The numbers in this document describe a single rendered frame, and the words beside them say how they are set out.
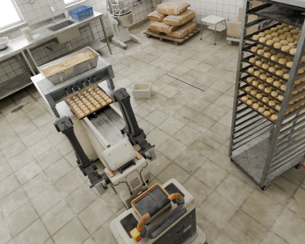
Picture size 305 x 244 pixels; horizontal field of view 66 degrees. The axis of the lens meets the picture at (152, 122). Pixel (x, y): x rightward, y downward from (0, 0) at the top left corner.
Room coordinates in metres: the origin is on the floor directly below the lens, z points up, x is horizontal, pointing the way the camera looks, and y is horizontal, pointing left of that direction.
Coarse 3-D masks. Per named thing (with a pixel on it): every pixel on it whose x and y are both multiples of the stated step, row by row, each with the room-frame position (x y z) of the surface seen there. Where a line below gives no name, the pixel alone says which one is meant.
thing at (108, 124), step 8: (96, 112) 1.96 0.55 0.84; (104, 112) 1.93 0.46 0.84; (112, 112) 1.90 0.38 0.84; (80, 120) 1.98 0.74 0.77; (96, 120) 1.83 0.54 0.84; (104, 120) 1.81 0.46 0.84; (112, 120) 1.78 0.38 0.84; (120, 120) 1.76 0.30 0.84; (88, 128) 1.77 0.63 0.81; (96, 128) 1.71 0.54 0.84; (104, 128) 1.68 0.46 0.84; (112, 128) 1.66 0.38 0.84; (88, 136) 1.97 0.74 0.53; (96, 136) 1.60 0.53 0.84; (104, 136) 1.58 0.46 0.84; (112, 136) 1.56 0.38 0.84; (120, 136) 1.53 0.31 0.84; (96, 144) 1.72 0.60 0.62; (112, 144) 1.45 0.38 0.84; (96, 152) 1.95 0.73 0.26; (144, 176) 1.53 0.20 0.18
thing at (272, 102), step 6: (246, 90) 1.55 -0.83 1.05; (252, 90) 1.52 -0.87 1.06; (258, 90) 1.51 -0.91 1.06; (258, 96) 1.43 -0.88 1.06; (264, 96) 1.44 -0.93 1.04; (300, 96) 1.33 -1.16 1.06; (264, 102) 1.37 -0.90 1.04; (270, 102) 1.33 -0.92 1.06; (276, 102) 1.33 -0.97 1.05; (294, 102) 1.30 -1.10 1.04; (276, 108) 1.26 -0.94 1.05
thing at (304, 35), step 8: (304, 24) 1.19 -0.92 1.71; (304, 32) 1.18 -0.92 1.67; (304, 40) 1.17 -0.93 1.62; (304, 48) 1.17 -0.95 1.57; (296, 56) 1.18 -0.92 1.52; (296, 64) 1.17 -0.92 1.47; (296, 72) 1.17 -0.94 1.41; (288, 80) 1.19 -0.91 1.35; (288, 88) 1.18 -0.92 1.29; (288, 96) 1.17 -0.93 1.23; (280, 112) 1.18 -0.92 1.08; (280, 120) 1.17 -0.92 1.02; (280, 128) 1.17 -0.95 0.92; (272, 144) 1.18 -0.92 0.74; (272, 152) 1.17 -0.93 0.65; (264, 168) 1.19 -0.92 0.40; (264, 176) 1.17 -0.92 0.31
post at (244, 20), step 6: (246, 0) 1.59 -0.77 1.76; (246, 6) 1.59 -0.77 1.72; (246, 18) 1.60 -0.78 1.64; (240, 36) 1.61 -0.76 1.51; (240, 42) 1.61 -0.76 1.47; (240, 48) 1.60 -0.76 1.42; (240, 54) 1.60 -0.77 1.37; (240, 60) 1.59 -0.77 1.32; (240, 66) 1.59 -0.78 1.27; (240, 84) 1.60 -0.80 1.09; (234, 96) 1.61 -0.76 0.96; (234, 102) 1.61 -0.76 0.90; (234, 108) 1.60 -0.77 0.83; (234, 114) 1.59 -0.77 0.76
